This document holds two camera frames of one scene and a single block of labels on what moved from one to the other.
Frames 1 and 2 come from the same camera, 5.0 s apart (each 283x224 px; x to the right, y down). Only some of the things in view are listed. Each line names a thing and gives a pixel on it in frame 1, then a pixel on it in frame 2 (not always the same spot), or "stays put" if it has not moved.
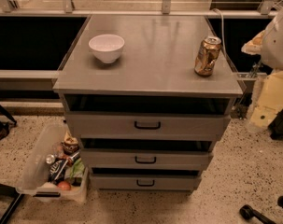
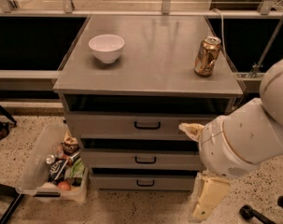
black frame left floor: (7, 191) stays put
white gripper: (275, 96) -> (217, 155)
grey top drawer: (148, 126) stays put
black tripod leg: (3, 111) stays put
